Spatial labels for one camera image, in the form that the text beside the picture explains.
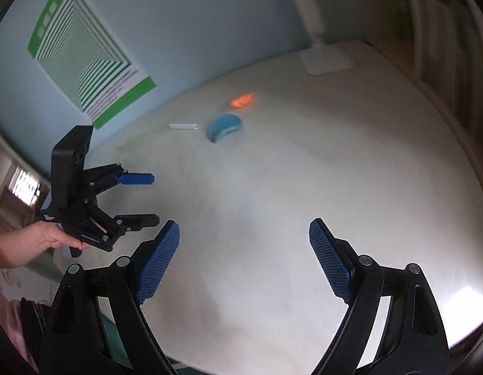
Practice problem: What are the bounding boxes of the person's left hand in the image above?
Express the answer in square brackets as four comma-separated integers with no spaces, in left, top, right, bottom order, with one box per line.
[34,222,91,260]

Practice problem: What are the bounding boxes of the patterned grey teal mattress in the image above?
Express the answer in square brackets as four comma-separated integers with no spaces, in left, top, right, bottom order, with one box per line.
[0,256,66,321]

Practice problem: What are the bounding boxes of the white desk lamp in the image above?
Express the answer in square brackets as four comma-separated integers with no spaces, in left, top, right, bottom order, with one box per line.
[280,0,353,77]

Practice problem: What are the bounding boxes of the window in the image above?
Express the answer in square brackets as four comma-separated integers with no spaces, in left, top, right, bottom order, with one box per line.
[9,164,43,208]

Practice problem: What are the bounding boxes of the green striped wall poster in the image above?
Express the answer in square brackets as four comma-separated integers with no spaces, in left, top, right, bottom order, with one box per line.
[27,0,157,130]

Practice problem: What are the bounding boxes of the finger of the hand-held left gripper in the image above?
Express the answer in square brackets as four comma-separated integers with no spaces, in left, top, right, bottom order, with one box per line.
[109,213,161,239]
[83,163,155,196]

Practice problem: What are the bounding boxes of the person's left forearm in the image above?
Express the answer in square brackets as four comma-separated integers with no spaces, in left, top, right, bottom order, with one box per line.
[0,227,43,270]

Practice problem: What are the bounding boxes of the white round table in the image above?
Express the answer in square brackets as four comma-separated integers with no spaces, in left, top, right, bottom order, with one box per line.
[83,39,483,372]

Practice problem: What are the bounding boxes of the person's left leg green pants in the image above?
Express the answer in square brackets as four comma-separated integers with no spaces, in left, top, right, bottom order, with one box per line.
[100,312,127,365]

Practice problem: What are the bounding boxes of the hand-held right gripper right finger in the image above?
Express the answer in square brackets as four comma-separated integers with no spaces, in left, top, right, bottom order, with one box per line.
[309,218,449,375]

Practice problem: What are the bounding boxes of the light wooden bookshelf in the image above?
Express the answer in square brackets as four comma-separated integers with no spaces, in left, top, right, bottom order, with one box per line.
[402,0,483,180]

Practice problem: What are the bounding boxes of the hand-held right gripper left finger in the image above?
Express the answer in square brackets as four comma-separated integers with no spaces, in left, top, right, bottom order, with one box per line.
[38,220,180,375]

